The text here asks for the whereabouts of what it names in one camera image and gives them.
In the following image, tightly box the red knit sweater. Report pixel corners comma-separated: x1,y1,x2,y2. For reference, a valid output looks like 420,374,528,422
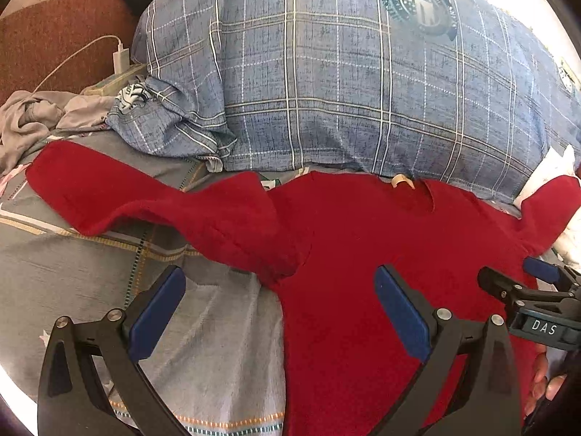
25,140,581,436

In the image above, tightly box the person's right hand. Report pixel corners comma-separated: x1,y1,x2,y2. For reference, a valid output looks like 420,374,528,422
524,343,566,416

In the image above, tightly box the white cloth at right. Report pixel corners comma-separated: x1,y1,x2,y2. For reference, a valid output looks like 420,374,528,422
513,145,580,271

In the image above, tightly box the grey patterned bed sheet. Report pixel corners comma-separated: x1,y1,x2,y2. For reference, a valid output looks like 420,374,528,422
1,145,298,435

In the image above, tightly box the blue plaid pillow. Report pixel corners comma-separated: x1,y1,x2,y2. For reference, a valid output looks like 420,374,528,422
106,0,580,201

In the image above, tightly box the grey crumpled garment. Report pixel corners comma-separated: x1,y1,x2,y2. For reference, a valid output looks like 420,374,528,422
1,90,115,175

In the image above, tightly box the beige power strip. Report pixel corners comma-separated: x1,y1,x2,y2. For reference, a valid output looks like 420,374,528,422
81,64,147,97

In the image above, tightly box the white phone charger plug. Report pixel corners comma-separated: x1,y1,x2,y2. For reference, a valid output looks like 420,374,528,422
112,43,130,75

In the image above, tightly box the red-brown headboard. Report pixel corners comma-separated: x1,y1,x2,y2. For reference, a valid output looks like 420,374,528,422
1,0,137,101

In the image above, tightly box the white charger cable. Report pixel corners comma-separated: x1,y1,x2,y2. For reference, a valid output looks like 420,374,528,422
31,35,123,95

